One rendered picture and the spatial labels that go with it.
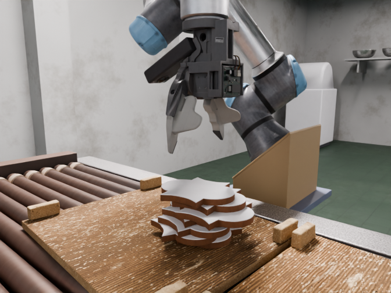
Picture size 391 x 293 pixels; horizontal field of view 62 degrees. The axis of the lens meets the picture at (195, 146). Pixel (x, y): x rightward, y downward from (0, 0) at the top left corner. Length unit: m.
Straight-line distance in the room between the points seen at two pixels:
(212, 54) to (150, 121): 3.63
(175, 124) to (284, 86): 0.56
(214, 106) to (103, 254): 0.31
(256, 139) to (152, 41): 0.47
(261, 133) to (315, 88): 5.38
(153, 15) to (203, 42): 0.14
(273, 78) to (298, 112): 5.42
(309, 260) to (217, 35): 0.37
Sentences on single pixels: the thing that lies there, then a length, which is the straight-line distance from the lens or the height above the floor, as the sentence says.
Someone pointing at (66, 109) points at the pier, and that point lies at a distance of 3.21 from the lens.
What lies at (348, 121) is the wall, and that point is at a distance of 7.52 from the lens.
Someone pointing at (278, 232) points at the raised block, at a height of 0.96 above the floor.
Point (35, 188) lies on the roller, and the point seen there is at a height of 0.92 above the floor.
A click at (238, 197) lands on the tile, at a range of 0.57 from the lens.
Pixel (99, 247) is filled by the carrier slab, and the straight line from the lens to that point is 0.58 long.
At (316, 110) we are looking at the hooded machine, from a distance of 6.27.
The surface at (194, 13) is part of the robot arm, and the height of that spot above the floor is 1.30.
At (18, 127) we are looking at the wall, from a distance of 3.31.
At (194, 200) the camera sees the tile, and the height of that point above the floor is 1.02.
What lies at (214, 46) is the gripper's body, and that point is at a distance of 0.51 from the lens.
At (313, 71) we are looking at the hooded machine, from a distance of 6.41.
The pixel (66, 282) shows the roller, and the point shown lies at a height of 0.91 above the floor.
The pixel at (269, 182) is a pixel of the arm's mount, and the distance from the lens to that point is 0.90.
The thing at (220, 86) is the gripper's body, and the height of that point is 1.20.
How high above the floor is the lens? 1.20
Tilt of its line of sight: 11 degrees down
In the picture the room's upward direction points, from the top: straight up
